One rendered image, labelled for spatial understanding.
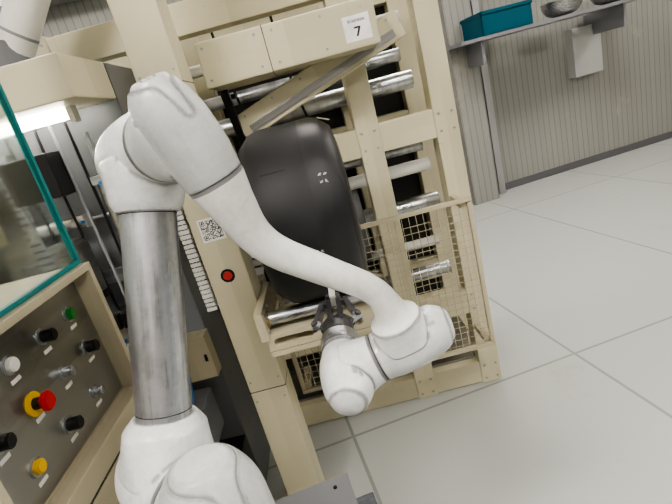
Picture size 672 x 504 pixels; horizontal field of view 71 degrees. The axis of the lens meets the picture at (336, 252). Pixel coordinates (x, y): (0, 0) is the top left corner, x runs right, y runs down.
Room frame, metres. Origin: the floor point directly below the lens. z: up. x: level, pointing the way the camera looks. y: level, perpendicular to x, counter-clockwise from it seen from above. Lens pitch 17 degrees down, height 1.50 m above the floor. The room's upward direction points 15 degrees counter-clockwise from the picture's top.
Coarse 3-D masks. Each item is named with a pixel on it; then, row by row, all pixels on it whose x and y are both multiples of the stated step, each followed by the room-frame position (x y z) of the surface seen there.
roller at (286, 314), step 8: (352, 296) 1.37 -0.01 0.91; (304, 304) 1.38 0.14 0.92; (312, 304) 1.37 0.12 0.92; (272, 312) 1.39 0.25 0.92; (280, 312) 1.38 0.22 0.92; (288, 312) 1.37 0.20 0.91; (296, 312) 1.37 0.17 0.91; (304, 312) 1.37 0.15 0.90; (312, 312) 1.37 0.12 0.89; (272, 320) 1.37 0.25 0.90; (280, 320) 1.37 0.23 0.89; (288, 320) 1.37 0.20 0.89
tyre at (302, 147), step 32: (288, 128) 1.43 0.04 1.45; (320, 128) 1.41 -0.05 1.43; (256, 160) 1.34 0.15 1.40; (288, 160) 1.31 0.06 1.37; (320, 160) 1.30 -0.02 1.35; (256, 192) 1.28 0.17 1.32; (288, 192) 1.26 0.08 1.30; (320, 192) 1.25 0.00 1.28; (288, 224) 1.24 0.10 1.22; (320, 224) 1.24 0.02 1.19; (352, 224) 1.26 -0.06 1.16; (352, 256) 1.26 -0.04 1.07; (288, 288) 1.29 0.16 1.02; (320, 288) 1.31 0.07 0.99
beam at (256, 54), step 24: (360, 0) 1.69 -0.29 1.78; (264, 24) 1.71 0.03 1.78; (288, 24) 1.70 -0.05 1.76; (312, 24) 1.70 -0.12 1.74; (336, 24) 1.70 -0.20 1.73; (216, 48) 1.71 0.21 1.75; (240, 48) 1.70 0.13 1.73; (264, 48) 1.70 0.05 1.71; (288, 48) 1.70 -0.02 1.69; (312, 48) 1.70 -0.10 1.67; (336, 48) 1.70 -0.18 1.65; (360, 48) 1.70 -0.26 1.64; (216, 72) 1.71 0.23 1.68; (240, 72) 1.70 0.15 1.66; (264, 72) 1.70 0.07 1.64; (288, 72) 1.88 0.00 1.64
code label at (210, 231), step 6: (198, 222) 1.45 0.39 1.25; (204, 222) 1.45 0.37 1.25; (210, 222) 1.45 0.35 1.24; (204, 228) 1.45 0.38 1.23; (210, 228) 1.45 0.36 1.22; (216, 228) 1.45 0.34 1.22; (204, 234) 1.45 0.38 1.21; (210, 234) 1.45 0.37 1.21; (216, 234) 1.45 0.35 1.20; (222, 234) 1.45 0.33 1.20; (204, 240) 1.45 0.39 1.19; (210, 240) 1.45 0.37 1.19
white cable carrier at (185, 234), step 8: (184, 216) 1.47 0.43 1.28; (184, 224) 1.49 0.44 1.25; (184, 232) 1.46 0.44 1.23; (184, 240) 1.49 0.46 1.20; (192, 240) 1.46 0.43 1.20; (184, 248) 1.46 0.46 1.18; (192, 248) 1.49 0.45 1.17; (192, 256) 1.46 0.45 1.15; (192, 264) 1.46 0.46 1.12; (200, 264) 1.46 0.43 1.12; (200, 272) 1.46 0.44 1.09; (200, 280) 1.46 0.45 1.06; (208, 280) 1.48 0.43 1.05; (200, 288) 1.46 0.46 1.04; (208, 288) 1.49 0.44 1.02; (208, 296) 1.46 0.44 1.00; (208, 304) 1.46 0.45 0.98; (216, 304) 1.50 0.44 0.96
